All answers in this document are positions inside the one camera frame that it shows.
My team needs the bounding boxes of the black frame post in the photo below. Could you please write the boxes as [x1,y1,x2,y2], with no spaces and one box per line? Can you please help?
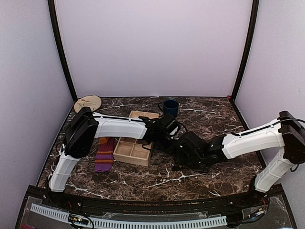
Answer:
[231,0,260,103]
[47,0,78,102]

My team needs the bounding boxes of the dark blue mug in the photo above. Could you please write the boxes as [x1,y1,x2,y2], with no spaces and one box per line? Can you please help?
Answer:
[158,99,179,118]

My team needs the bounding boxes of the right black frame post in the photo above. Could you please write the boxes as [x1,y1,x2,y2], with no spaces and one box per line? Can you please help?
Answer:
[231,0,260,103]

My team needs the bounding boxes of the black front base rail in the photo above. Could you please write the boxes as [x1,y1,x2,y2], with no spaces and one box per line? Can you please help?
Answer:
[26,185,282,215]

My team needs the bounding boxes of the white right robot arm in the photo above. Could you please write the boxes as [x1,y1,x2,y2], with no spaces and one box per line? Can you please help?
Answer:
[174,111,305,193]

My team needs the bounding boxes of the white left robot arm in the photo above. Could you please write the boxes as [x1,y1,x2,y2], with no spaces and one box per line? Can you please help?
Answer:
[47,107,181,193]

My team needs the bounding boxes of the purple striped sock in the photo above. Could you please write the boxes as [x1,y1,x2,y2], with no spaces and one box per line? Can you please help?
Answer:
[94,137,115,172]

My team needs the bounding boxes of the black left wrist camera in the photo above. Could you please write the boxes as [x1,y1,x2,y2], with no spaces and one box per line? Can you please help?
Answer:
[160,114,178,133]

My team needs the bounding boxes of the wooden compartment tray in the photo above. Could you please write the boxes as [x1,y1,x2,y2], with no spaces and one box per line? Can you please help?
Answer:
[112,110,161,167]

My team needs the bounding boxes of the left black frame post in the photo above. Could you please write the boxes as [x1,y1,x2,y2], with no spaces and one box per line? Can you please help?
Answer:
[47,0,78,102]

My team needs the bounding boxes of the white slotted cable duct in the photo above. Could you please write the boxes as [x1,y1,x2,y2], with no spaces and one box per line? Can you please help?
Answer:
[30,204,227,229]

